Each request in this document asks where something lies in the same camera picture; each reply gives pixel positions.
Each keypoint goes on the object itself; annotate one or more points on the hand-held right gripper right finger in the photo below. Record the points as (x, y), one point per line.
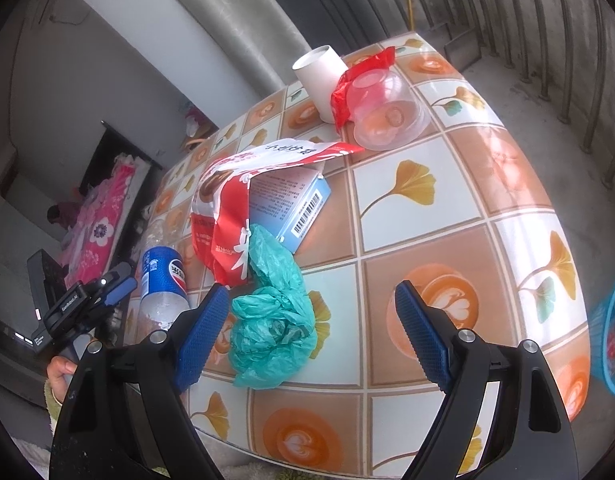
(422, 332)

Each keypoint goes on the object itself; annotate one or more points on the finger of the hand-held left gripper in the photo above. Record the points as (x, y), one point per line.
(122, 291)
(113, 275)

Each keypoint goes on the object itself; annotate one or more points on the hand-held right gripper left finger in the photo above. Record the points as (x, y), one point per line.
(202, 340)

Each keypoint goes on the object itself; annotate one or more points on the clear bottle blue label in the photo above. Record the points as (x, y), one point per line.
(162, 275)

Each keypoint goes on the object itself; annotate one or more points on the green plastic bag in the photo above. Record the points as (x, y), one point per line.
(272, 325)

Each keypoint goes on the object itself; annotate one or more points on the red white plastic bag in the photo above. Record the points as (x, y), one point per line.
(232, 220)

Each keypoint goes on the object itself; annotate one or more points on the blue white cardboard box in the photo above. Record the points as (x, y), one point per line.
(297, 205)

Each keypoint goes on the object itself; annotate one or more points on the blue plastic basket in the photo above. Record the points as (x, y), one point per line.
(612, 320)

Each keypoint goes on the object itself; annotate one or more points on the red plastic wrapper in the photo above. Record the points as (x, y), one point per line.
(367, 67)

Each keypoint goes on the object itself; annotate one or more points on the person's left hand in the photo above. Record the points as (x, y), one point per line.
(59, 372)

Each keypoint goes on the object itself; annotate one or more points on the pink flowered blanket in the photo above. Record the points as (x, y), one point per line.
(99, 230)

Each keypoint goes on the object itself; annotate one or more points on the patterned tablecloth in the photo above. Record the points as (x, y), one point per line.
(437, 210)

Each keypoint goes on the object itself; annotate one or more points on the dark bed headboard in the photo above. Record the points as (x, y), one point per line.
(122, 142)

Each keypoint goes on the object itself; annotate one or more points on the bunch of flowers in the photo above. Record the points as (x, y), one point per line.
(193, 120)

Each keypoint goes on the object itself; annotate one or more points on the clear plastic bowl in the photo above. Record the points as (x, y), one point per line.
(392, 120)

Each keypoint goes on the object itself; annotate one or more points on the metal railing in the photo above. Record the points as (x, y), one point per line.
(566, 110)

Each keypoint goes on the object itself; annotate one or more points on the white paper cup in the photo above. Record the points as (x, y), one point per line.
(320, 80)

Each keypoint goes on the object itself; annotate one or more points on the grey flat board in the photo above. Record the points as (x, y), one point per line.
(462, 42)

